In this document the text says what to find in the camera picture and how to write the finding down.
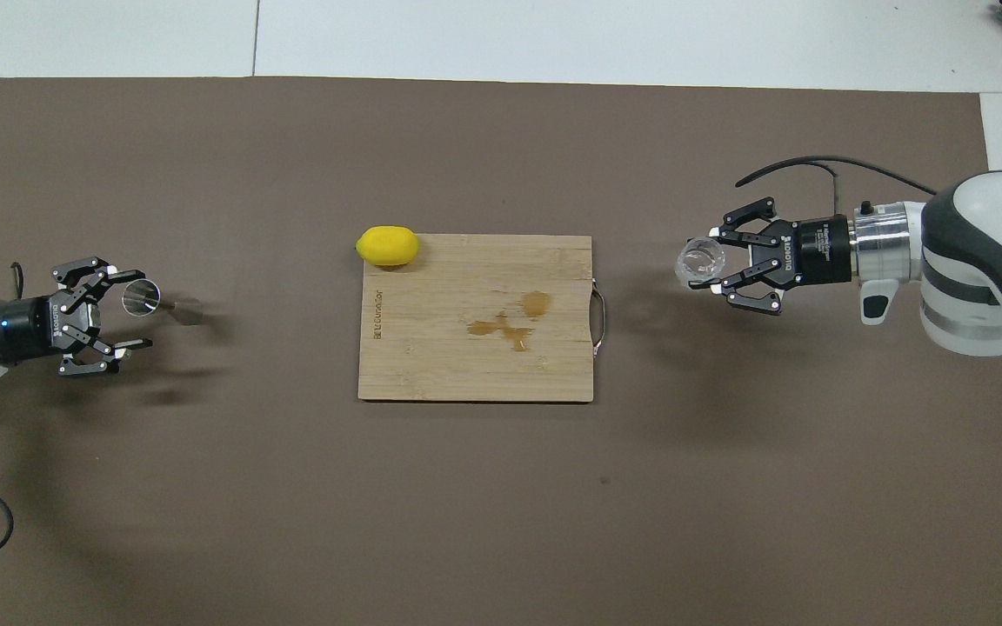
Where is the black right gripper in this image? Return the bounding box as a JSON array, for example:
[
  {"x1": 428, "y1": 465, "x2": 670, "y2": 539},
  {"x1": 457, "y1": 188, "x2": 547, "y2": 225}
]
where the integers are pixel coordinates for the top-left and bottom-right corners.
[{"x1": 708, "y1": 197, "x2": 857, "y2": 316}]

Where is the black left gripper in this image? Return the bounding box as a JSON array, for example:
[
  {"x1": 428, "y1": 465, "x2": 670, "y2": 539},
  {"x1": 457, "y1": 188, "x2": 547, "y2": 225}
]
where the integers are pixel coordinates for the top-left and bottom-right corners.
[{"x1": 0, "y1": 256, "x2": 155, "y2": 378}]

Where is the clear glass cup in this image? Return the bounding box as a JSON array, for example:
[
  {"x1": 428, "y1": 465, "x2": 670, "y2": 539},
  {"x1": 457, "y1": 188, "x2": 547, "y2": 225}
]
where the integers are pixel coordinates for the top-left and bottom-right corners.
[{"x1": 675, "y1": 236, "x2": 728, "y2": 290}]

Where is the steel double jigger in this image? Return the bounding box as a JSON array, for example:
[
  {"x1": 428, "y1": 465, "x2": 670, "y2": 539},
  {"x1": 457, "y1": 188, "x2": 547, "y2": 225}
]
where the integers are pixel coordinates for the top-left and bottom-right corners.
[{"x1": 122, "y1": 278, "x2": 204, "y2": 326}]

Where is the yellow lemon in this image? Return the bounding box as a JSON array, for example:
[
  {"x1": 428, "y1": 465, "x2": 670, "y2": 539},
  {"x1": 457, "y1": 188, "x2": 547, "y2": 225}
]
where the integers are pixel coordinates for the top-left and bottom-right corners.
[{"x1": 355, "y1": 225, "x2": 420, "y2": 267}]

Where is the bamboo cutting board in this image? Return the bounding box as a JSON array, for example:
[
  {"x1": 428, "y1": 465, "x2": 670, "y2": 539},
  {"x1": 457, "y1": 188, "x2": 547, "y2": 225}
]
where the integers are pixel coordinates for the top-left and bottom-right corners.
[{"x1": 357, "y1": 233, "x2": 607, "y2": 403}]

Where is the brown table mat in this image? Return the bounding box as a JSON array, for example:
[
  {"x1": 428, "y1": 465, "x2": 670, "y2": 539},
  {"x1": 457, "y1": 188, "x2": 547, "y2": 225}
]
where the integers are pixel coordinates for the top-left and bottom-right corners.
[{"x1": 0, "y1": 77, "x2": 1002, "y2": 626}]

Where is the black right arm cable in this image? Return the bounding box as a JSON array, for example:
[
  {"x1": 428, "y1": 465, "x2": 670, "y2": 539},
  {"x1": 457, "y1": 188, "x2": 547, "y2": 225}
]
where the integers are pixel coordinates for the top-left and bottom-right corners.
[{"x1": 736, "y1": 156, "x2": 937, "y2": 197}]

